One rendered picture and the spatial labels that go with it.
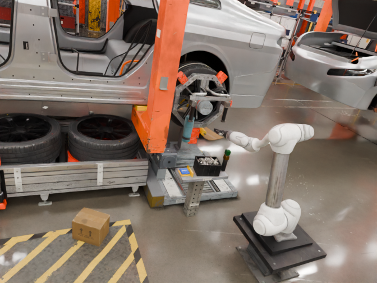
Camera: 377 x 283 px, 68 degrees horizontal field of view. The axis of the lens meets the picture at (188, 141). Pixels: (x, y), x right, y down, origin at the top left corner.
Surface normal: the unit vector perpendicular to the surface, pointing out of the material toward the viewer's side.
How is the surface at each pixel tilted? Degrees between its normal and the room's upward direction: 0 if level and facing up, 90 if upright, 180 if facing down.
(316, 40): 65
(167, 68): 90
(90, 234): 90
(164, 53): 90
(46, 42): 89
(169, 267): 0
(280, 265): 0
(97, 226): 0
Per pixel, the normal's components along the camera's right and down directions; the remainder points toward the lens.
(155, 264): 0.18, -0.87
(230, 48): 0.36, 0.49
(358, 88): -0.29, 0.41
